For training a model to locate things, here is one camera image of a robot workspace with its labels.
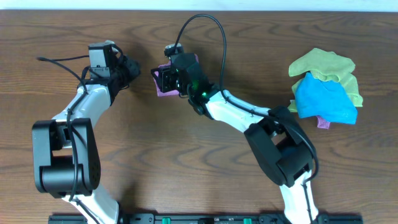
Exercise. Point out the blue microfiber cloth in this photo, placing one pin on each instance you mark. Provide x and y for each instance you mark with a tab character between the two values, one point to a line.
328	100

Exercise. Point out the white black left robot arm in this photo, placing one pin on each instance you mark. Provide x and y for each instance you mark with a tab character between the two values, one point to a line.
66	159

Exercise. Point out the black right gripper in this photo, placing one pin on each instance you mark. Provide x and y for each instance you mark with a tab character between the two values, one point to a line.
165	81

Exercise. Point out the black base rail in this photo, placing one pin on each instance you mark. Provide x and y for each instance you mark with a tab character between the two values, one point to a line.
268	218

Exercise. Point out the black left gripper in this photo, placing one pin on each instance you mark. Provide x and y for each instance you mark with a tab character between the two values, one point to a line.
131	69

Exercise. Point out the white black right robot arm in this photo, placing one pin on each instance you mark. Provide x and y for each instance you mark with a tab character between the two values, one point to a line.
280	146

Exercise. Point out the green microfiber cloth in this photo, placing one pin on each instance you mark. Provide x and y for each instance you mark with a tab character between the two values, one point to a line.
328	66

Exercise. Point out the purple microfiber cloth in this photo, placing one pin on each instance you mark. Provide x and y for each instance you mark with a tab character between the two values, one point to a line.
182	74

